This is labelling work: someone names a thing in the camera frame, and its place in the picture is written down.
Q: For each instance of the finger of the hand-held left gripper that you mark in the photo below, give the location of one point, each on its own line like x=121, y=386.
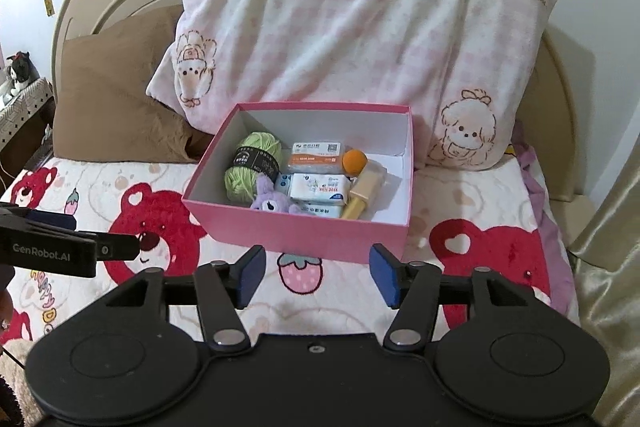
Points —
x=50, y=221
x=117, y=248

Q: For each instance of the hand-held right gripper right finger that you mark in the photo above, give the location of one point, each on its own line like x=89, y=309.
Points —
x=385, y=277

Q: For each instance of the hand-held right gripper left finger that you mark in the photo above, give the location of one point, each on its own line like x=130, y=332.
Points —
x=252, y=277

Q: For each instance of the pink cardboard box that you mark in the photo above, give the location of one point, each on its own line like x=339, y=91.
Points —
x=300, y=237

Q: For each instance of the purple plush toy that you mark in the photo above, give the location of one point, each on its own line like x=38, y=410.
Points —
x=270, y=203

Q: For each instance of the beige foundation bottle gold cap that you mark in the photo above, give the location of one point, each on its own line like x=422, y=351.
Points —
x=367, y=189

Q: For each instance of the blue wet wipes packet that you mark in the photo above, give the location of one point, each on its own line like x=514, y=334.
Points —
x=322, y=211

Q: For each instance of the green yarn ball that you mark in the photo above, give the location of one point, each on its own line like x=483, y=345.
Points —
x=245, y=177

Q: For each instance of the small white tissue packet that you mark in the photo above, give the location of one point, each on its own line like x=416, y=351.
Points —
x=320, y=189

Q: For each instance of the orange makeup sponge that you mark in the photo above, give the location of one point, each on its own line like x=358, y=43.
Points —
x=355, y=160

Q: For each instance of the clear plastic box orange label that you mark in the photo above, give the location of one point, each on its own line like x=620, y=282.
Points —
x=315, y=157

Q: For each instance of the dark bedside cabinet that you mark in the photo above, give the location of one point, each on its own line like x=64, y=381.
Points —
x=25, y=152

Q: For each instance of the beige fuzzy blanket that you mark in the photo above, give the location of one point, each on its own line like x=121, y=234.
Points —
x=12, y=357

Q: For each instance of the patterned white cloth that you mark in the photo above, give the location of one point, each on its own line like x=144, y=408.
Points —
x=27, y=104

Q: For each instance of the brown pillow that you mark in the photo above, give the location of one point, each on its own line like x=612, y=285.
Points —
x=115, y=97

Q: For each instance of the grey plush cat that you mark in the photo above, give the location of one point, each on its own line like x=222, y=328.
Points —
x=17, y=74

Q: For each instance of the gold satin curtain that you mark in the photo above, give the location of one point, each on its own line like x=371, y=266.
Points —
x=615, y=282

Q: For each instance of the pink checkered pillow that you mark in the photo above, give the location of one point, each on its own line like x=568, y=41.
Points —
x=350, y=32

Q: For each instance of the yellow wall hook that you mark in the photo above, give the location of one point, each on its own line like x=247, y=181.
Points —
x=49, y=6

